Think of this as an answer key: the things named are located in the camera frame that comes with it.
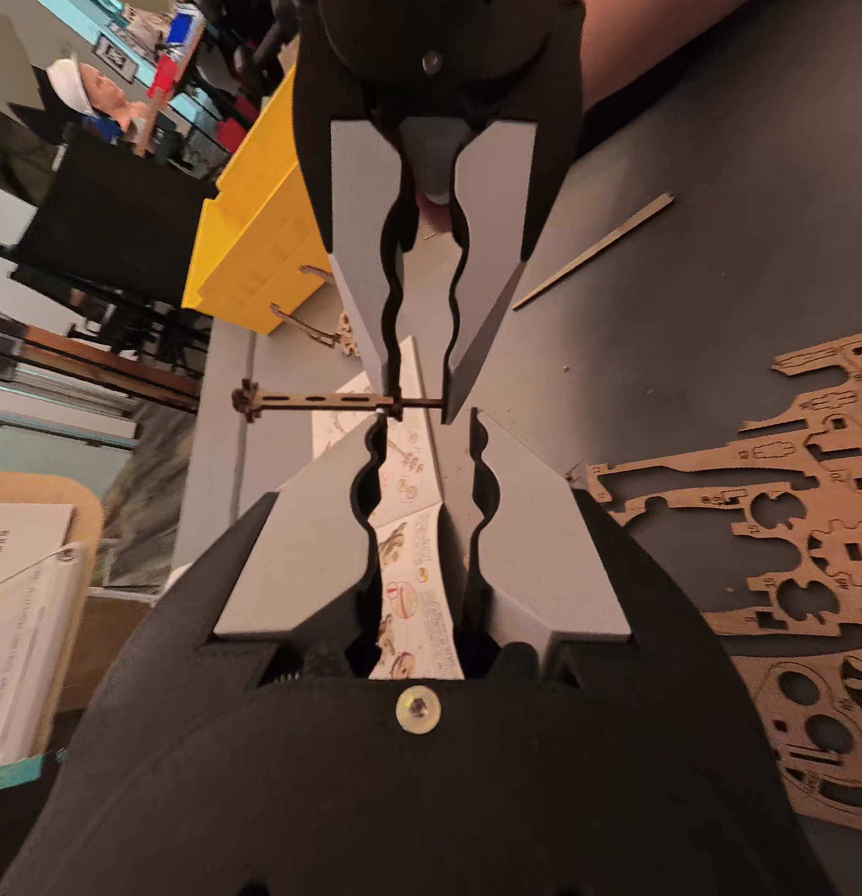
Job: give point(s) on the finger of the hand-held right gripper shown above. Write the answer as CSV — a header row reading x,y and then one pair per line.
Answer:
x,y
361,224
497,231

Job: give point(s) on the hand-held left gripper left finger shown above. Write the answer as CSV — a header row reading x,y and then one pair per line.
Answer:
x,y
305,553

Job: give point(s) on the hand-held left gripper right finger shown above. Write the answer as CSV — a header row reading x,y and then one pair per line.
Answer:
x,y
543,560

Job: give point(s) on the slotted wooden model rod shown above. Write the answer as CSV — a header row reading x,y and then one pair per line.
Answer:
x,y
312,400

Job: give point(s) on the person's right forearm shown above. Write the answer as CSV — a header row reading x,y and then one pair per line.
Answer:
x,y
634,42

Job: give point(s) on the small wooden model assembly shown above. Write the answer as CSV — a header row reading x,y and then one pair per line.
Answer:
x,y
312,332

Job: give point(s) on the laser-cut wooden parts sheet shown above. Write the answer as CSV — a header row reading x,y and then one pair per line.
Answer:
x,y
788,560

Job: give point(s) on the thin wooden strip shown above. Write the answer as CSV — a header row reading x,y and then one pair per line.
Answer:
x,y
592,252

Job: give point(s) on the yellow plastic bin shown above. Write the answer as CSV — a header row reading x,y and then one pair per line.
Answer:
x,y
256,231

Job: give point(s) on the illustrated instruction booklet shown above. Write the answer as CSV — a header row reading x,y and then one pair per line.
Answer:
x,y
413,560

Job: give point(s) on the white paper stack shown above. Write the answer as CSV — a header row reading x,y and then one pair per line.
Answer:
x,y
18,616

